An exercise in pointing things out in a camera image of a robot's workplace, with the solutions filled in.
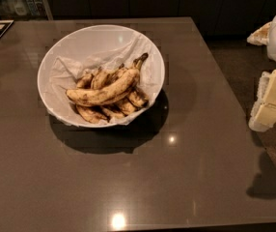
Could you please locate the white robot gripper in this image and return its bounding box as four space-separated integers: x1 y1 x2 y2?
247 15 276 132

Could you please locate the spotted banana right side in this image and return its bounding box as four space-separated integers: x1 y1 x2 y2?
127 88 149 108

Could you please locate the spotted banana back left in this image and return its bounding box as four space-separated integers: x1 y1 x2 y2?
76 73 94 89

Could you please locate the white paper liner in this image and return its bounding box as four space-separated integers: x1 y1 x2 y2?
48 32 163 127

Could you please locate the spotted banana bottom left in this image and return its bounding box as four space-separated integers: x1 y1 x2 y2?
76 105 107 124

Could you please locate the spotted banana bottom middle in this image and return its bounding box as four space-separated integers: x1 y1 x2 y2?
100 98 137 119

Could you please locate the white round bowl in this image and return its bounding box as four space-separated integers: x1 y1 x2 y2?
37 24 166 129

